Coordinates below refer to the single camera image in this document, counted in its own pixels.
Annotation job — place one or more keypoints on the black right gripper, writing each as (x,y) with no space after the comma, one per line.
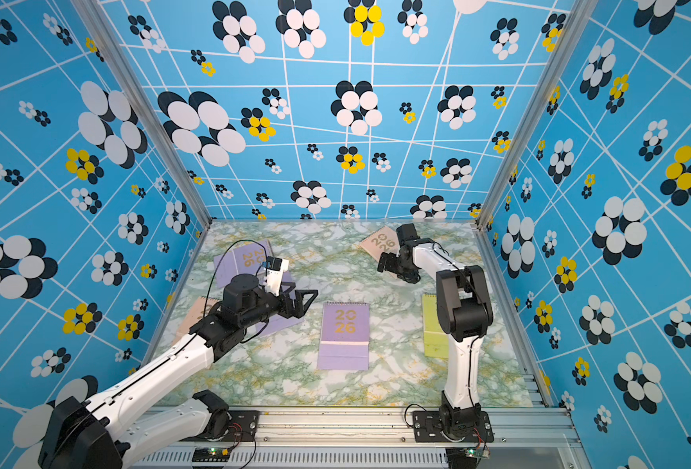
(411,276)

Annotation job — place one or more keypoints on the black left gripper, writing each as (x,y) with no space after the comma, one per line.
(299,307)

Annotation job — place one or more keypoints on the pink calendar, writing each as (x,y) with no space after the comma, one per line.
(198,310)
(384,240)

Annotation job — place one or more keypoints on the purple calendar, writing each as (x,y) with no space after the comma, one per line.
(345,337)
(241,259)
(277,323)

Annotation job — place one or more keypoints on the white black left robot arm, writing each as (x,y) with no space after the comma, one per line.
(110,430)

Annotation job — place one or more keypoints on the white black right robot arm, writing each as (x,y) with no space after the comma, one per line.
(464,313)

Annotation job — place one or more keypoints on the green calendar right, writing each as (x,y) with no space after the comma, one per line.
(436,343)

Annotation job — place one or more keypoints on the left green circuit board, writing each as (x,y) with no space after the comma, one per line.
(210,455)

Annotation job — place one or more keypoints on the green circuit board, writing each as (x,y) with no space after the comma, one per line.
(210,455)
(468,458)

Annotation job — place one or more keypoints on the right green circuit board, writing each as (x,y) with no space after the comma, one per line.
(468,458)

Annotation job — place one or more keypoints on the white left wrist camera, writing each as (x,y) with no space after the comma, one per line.
(275,268)

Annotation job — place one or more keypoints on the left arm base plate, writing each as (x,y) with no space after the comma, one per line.
(239,426)

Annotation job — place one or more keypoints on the aluminium front rail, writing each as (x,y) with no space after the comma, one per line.
(301,437)

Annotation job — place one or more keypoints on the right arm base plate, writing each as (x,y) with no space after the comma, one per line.
(431,427)

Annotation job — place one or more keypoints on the aluminium corner post right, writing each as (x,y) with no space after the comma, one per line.
(577,21)

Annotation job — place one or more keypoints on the aluminium corner post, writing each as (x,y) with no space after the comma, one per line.
(95,21)
(577,21)

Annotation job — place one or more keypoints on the aluminium corner post left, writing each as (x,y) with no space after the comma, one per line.
(95,21)

